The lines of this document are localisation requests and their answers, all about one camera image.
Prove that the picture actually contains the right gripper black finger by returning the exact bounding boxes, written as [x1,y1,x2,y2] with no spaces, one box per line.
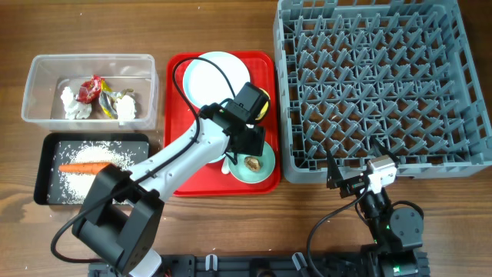
[370,137,400,164]
[327,149,343,181]

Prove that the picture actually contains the brown mushroom piece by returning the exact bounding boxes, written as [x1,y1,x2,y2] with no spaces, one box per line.
[244,156,262,172]

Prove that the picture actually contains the yellow plastic cup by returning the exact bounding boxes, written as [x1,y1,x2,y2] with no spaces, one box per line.
[255,88,271,121]

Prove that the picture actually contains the yellow silver foil wrapper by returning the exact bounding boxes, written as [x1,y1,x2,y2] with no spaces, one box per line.
[98,81,134,119]

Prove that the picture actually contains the orange carrot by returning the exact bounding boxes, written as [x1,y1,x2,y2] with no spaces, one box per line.
[58,162,111,175]

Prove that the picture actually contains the red candy wrapper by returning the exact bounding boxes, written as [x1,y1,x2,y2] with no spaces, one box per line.
[75,75,104,104]

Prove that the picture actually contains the white rice grains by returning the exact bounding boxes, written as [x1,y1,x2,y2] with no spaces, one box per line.
[46,141,149,205]

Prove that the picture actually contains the light blue small bowl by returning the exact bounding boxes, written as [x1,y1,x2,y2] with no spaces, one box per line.
[208,154,226,163]

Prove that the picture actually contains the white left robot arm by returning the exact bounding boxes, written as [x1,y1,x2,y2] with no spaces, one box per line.
[68,98,266,276]

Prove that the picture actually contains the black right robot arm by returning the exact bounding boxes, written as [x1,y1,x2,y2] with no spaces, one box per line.
[327,138,431,276]

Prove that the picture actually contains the grey dishwasher rack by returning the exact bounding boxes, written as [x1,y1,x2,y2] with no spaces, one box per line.
[273,1,491,183]

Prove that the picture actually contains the black waste tray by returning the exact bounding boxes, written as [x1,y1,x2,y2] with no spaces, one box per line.
[34,133,149,205]

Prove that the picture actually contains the clear plastic waste bin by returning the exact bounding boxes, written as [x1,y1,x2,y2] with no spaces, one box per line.
[22,54,159,132]

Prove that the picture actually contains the green bowl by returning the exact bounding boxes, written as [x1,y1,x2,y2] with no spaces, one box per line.
[228,142,276,184]

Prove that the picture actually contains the white plastic spoon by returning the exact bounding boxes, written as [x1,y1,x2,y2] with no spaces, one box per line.
[221,157,230,175]

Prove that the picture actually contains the light blue large plate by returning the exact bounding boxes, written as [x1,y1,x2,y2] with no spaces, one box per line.
[182,52,251,108]

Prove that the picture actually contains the red serving tray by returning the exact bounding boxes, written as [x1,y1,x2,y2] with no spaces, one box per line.
[163,51,281,197]

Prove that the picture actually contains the crumpled white tissue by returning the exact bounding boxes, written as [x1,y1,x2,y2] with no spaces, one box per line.
[61,87,92,120]
[115,95,136,120]

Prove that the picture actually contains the black mounting rail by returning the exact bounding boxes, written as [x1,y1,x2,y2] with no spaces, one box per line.
[87,252,430,277]

